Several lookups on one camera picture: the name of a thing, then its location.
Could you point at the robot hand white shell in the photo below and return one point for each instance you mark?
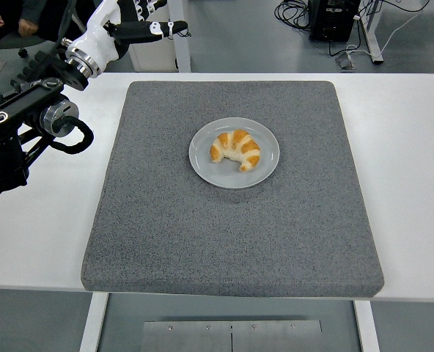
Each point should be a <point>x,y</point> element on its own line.
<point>99,40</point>

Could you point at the person's left hand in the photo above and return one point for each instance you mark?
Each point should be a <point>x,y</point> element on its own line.
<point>28,27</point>

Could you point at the croissant bread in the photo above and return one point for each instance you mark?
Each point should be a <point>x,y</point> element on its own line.
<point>239,146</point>

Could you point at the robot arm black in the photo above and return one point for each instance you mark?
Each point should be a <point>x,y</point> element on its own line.
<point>4,161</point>

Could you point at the grey round plate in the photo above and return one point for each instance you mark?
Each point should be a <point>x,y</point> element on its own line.
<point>231,179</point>

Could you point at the person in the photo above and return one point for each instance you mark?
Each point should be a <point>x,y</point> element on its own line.
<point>44,14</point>

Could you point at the white cabinet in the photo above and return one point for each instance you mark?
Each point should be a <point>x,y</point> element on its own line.
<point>151,56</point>

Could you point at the black computer case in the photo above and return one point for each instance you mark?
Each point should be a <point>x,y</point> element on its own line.
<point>332,18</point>

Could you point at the grey speckled mat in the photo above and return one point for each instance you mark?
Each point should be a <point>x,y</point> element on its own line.
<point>239,238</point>

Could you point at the white desk leg with foot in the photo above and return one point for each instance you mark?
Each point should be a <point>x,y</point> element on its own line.
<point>371,29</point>

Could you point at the white table leg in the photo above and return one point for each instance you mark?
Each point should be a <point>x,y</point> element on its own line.
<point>367,326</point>
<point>92,322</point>

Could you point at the white upright post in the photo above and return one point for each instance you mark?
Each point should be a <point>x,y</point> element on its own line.
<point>182,55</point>

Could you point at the small grey floor bracket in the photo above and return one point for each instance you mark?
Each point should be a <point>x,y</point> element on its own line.
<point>345,61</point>

